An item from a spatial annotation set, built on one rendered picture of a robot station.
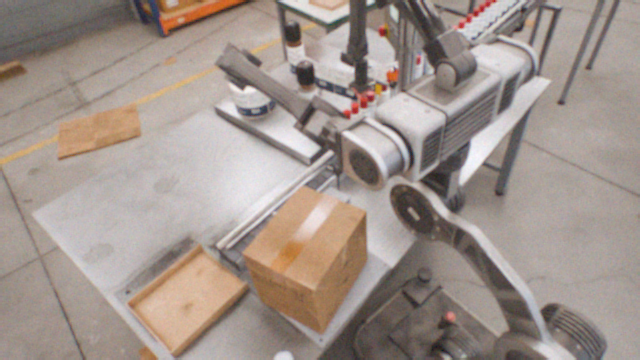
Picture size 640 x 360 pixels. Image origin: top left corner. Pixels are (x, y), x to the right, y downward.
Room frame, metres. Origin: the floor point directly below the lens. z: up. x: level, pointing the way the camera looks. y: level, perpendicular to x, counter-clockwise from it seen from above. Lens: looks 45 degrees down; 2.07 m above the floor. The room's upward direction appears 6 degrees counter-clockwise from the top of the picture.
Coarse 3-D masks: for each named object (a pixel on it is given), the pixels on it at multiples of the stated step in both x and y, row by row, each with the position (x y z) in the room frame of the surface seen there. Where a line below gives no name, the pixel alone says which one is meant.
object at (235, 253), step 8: (336, 160) 1.29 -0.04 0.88; (328, 168) 1.25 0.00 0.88; (320, 176) 1.21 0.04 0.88; (328, 176) 1.20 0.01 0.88; (312, 184) 1.17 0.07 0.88; (320, 184) 1.16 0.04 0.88; (280, 208) 1.05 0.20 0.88; (272, 216) 1.02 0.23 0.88; (264, 224) 0.98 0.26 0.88; (240, 232) 0.96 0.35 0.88; (256, 232) 0.95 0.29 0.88; (232, 240) 0.93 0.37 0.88; (248, 240) 0.92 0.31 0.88; (224, 248) 0.89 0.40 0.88; (232, 248) 0.89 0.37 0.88; (240, 248) 0.89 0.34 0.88; (232, 256) 0.86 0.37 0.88; (240, 256) 0.85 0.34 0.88
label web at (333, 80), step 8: (320, 64) 1.78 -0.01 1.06; (392, 64) 1.72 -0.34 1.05; (320, 72) 1.78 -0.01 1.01; (328, 72) 1.75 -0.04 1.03; (336, 72) 1.72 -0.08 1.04; (344, 72) 1.69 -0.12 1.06; (368, 72) 1.68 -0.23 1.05; (376, 72) 1.70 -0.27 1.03; (384, 72) 1.71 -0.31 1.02; (320, 80) 1.79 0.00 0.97; (328, 80) 1.75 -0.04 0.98; (336, 80) 1.72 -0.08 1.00; (344, 80) 1.69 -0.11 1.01; (352, 80) 1.66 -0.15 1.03; (384, 80) 1.71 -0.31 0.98; (320, 88) 1.79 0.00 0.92; (328, 88) 1.76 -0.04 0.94; (336, 88) 1.72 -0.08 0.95; (344, 88) 1.69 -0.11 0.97; (344, 96) 1.69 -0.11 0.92; (352, 96) 1.66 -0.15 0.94
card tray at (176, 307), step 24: (192, 264) 0.87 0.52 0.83; (216, 264) 0.86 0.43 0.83; (144, 288) 0.77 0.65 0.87; (168, 288) 0.78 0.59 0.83; (192, 288) 0.77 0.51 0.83; (216, 288) 0.76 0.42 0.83; (240, 288) 0.73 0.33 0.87; (144, 312) 0.70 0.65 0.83; (168, 312) 0.69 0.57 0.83; (192, 312) 0.69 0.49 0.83; (216, 312) 0.66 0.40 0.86; (168, 336) 0.61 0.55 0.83; (192, 336) 0.59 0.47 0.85
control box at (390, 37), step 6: (384, 12) 1.53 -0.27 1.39; (384, 18) 1.53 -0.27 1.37; (390, 18) 1.47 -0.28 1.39; (384, 24) 1.52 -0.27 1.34; (396, 24) 1.41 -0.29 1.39; (390, 30) 1.46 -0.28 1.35; (384, 36) 1.52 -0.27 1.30; (390, 36) 1.46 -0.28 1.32; (420, 36) 1.39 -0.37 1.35; (390, 42) 1.46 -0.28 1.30; (396, 42) 1.40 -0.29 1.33; (420, 42) 1.39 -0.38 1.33; (396, 48) 1.40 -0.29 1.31; (420, 48) 1.39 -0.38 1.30
